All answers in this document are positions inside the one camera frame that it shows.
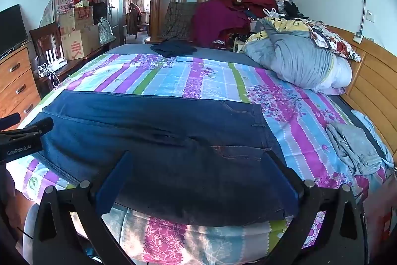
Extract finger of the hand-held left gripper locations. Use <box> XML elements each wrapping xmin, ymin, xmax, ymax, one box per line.
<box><xmin>0</xmin><ymin>114</ymin><xmax>22</xmax><ymax>132</ymax></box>
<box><xmin>6</xmin><ymin>117</ymin><xmax>54</xmax><ymax>138</ymax></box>

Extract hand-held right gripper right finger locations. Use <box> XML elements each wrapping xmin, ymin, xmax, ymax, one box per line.
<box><xmin>265</xmin><ymin>150</ymin><xmax>369</xmax><ymax>265</ymax></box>

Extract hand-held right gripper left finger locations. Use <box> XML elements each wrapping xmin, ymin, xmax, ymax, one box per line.
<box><xmin>33</xmin><ymin>151</ymin><xmax>137</xmax><ymax>265</ymax></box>

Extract dark blue denim pants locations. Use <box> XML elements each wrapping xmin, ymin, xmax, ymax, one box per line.
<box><xmin>23</xmin><ymin>90</ymin><xmax>300</xmax><ymax>228</ymax></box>

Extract folded dark navy pants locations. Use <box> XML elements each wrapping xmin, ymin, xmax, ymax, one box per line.
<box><xmin>150</xmin><ymin>40</ymin><xmax>198</xmax><ymax>58</ymax></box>

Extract wooden dresser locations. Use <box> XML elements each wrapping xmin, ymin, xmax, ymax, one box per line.
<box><xmin>0</xmin><ymin>44</ymin><xmax>42</xmax><ymax>129</ymax></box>

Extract white router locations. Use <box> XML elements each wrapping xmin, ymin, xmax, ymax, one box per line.
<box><xmin>45</xmin><ymin>48</ymin><xmax>67</xmax><ymax>70</ymax></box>

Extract crumpled grey cloth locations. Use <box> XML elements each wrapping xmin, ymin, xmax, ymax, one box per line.
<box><xmin>326</xmin><ymin>122</ymin><xmax>384</xmax><ymax>176</ymax></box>

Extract large cardboard box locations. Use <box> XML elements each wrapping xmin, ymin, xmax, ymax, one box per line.
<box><xmin>60</xmin><ymin>25</ymin><xmax>101</xmax><ymax>61</ymax></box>

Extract black television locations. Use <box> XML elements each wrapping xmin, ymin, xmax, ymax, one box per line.
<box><xmin>0</xmin><ymin>4</ymin><xmax>29</xmax><ymax>58</ymax></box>

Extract light blue cloth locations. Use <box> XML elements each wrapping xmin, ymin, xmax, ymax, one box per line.
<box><xmin>352</xmin><ymin>110</ymin><xmax>395</xmax><ymax>172</ymax></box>

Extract rolled grey quilt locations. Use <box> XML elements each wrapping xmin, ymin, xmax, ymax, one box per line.
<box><xmin>243</xmin><ymin>18</ymin><xmax>353</xmax><ymax>95</ymax></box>

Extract small cardboard box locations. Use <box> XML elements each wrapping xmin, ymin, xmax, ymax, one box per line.
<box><xmin>58</xmin><ymin>6</ymin><xmax>94</xmax><ymax>35</ymax></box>

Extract patterned shopping bag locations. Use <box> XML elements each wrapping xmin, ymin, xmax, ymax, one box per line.
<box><xmin>98</xmin><ymin>18</ymin><xmax>117</xmax><ymax>46</ymax></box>

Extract striped floral bed sheet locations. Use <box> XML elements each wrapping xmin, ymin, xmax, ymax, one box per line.
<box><xmin>6</xmin><ymin>52</ymin><xmax>394</xmax><ymax>265</ymax></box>

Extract wooden headboard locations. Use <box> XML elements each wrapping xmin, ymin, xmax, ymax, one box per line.
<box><xmin>326</xmin><ymin>24</ymin><xmax>397</xmax><ymax>160</ymax></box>

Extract floral pillow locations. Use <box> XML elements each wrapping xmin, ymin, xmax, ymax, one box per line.
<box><xmin>307</xmin><ymin>20</ymin><xmax>362</xmax><ymax>63</ymax></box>

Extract yellow printed blanket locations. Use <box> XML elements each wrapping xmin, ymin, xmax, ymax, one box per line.
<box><xmin>248</xmin><ymin>17</ymin><xmax>314</xmax><ymax>42</ymax></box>

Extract white plastic bag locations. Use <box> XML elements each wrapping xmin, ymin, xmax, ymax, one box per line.
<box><xmin>263</xmin><ymin>8</ymin><xmax>286</xmax><ymax>19</ymax></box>

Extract maroon cloth pile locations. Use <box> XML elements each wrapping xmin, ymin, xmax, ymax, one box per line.
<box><xmin>191</xmin><ymin>0</ymin><xmax>280</xmax><ymax>48</ymax></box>

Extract mixed clothes pile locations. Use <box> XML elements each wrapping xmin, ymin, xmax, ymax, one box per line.
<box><xmin>253</xmin><ymin>0</ymin><xmax>307</xmax><ymax>19</ymax></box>

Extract plaid cloth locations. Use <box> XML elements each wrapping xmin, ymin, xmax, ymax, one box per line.
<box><xmin>160</xmin><ymin>2</ymin><xmax>199</xmax><ymax>41</ymax></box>

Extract white cables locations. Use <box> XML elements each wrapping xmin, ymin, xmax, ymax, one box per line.
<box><xmin>37</xmin><ymin>65</ymin><xmax>61</xmax><ymax>87</ymax></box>

